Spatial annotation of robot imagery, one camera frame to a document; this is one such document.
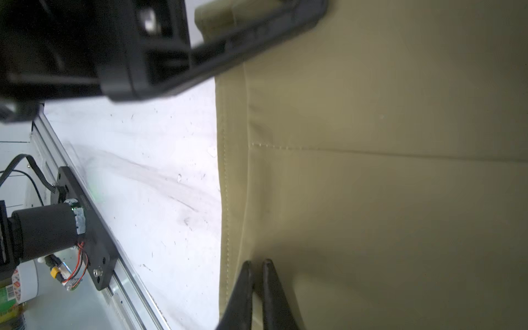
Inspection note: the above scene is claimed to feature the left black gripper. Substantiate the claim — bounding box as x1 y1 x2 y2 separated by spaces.
1 1 193 124

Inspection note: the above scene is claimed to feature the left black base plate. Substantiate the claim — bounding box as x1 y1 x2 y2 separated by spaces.
52 166 119 291

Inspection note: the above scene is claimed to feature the tape roll with label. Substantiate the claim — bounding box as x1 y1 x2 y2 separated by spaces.
1 261 39 329

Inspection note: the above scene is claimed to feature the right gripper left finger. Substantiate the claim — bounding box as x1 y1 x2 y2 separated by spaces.
216 261 254 330

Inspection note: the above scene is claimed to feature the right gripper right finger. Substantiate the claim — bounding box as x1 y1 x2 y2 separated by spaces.
262 259 299 330

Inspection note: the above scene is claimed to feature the aluminium mounting rail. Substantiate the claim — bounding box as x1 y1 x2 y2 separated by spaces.
33 114 169 329

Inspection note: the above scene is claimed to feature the olive green skirt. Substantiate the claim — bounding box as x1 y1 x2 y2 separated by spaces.
215 1 527 329

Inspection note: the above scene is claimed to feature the left control board with wires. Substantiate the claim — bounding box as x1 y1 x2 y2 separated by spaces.
37 242 89 292

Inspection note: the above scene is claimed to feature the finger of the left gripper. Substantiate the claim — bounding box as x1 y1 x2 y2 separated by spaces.
156 1 329 97

